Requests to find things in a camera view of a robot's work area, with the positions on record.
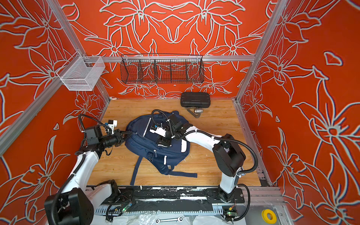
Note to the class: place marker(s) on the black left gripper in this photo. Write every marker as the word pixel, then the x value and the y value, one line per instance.
pixel 118 135

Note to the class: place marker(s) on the navy blue student backpack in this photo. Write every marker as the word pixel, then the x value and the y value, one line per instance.
pixel 162 153

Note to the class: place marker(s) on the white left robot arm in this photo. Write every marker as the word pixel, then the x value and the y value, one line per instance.
pixel 71 205

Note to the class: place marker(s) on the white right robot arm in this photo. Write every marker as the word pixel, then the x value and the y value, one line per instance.
pixel 227 152

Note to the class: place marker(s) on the black plastic tool case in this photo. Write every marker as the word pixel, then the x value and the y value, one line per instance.
pixel 195 99

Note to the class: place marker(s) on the silver combination wrench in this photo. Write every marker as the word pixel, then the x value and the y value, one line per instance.
pixel 177 219

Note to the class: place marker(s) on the yellow tape roll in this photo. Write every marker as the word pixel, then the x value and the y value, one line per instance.
pixel 269 216

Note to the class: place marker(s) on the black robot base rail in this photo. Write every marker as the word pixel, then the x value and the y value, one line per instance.
pixel 209 194

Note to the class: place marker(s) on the black wire wall basket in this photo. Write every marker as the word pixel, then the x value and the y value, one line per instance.
pixel 162 69

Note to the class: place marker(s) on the white wire wall basket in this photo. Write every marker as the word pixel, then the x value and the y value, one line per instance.
pixel 77 74

